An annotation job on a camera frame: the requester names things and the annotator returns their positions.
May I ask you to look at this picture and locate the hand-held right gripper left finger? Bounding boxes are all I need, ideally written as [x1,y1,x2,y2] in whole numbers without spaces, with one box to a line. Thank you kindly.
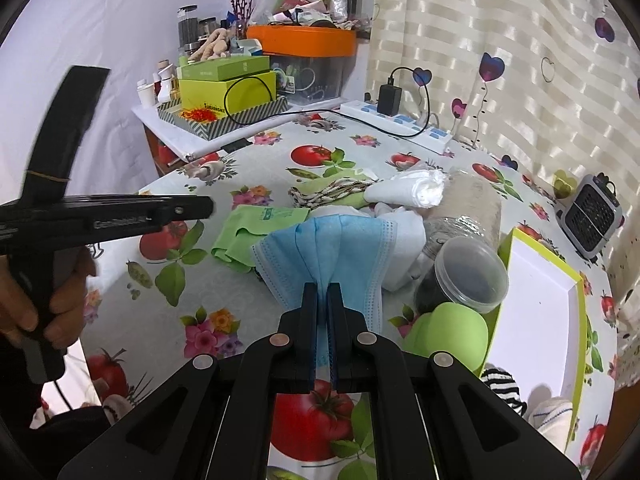
[57,282,321,480]

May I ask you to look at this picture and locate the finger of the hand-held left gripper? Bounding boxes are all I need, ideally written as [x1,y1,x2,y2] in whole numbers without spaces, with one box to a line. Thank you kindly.
[70,195,217,229]

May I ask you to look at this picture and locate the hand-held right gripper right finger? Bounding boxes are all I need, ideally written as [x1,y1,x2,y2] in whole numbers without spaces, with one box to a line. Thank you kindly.
[325,282,583,480]

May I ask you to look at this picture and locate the light green printed cloth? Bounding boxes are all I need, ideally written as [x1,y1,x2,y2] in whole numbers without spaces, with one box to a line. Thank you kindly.
[210,205,311,273]

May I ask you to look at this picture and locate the blue face mask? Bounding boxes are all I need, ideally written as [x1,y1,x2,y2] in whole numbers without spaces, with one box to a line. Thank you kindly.
[250,215,401,336]

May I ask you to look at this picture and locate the green cloth with braided trim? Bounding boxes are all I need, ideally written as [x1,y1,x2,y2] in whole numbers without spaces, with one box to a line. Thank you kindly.
[289,167,386,211]

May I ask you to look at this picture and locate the white cloth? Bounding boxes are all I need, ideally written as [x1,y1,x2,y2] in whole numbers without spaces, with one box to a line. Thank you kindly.
[364,169,447,208]
[370,202,432,291]

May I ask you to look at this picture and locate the white box with green rim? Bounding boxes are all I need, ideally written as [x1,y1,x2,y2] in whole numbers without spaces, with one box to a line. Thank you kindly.
[480,227,588,456]

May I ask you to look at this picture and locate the person's left hand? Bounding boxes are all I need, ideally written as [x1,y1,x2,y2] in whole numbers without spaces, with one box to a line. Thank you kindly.
[0,247,98,353]

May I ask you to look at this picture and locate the fruit print tablecloth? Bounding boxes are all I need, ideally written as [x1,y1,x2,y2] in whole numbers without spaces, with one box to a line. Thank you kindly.
[40,110,621,480]

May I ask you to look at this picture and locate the white pump bottle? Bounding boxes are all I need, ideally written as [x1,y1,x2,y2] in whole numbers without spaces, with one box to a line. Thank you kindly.
[152,60,174,103]

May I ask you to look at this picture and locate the lime green box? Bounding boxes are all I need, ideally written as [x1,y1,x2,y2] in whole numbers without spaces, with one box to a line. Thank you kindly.
[179,70,278,117]

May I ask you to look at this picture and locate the dark green flat box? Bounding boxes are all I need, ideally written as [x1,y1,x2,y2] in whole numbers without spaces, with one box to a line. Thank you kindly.
[177,55,272,82]

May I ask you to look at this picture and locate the small clear tub dark contents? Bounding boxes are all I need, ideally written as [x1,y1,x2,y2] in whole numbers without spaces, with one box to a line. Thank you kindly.
[414,236,510,316]

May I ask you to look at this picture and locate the tall glass jar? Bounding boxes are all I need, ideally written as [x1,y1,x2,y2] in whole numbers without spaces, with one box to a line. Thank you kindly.
[176,5,199,53]

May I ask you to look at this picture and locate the beige plush toy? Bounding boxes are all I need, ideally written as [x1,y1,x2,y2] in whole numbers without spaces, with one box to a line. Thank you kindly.
[192,27,237,63]

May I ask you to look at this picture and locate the black white striped sock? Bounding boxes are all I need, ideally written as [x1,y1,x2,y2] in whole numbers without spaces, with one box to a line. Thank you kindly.
[481,367,527,417]

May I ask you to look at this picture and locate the short glass jar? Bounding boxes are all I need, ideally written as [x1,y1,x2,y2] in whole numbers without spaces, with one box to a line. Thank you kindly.
[197,17,219,45]

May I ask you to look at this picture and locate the clear storage box orange lid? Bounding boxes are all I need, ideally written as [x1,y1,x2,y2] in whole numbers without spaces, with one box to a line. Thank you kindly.
[246,25,357,107]

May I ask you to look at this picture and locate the white power strip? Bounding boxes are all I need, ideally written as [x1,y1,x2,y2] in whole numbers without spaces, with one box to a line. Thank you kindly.
[340,100,453,155]

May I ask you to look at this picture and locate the heap of mixed packets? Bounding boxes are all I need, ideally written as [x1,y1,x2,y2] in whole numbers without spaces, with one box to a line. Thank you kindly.
[252,0,373,36]

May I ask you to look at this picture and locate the black charger adapter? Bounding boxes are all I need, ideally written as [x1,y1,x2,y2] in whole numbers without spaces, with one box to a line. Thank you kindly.
[376,84,402,116]

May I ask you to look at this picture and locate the small grey heater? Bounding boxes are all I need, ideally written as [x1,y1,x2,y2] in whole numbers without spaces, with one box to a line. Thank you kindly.
[560,172,626,261]

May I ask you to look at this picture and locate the cream curtain with heart print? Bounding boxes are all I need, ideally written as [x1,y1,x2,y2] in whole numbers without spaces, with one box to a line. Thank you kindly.
[362,0,640,396]

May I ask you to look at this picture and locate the black charger with cable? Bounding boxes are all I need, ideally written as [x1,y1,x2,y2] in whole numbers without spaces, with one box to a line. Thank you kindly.
[222,66,436,138]

